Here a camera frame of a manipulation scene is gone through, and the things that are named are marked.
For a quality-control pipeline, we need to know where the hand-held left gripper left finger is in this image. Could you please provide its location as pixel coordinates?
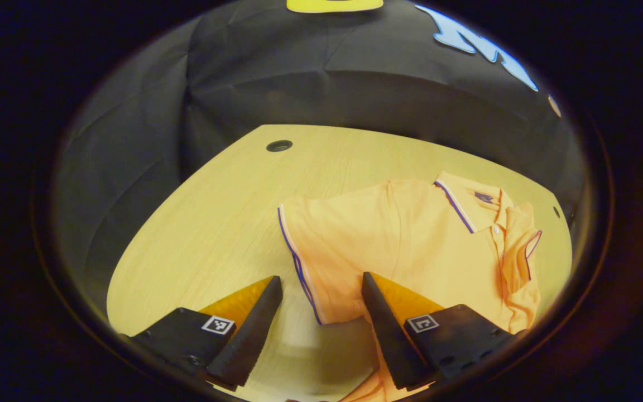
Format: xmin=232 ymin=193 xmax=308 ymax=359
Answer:
xmin=118 ymin=275 xmax=284 ymax=391

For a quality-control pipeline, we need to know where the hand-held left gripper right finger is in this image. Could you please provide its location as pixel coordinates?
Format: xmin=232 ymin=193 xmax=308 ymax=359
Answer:
xmin=362 ymin=272 xmax=529 ymax=391

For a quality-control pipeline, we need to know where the black backdrop cloth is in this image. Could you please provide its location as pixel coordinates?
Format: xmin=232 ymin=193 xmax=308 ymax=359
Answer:
xmin=56 ymin=0 xmax=587 ymax=313

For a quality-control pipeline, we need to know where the orange T-shirt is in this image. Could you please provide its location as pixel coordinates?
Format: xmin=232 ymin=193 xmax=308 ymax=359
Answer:
xmin=277 ymin=172 xmax=543 ymax=402

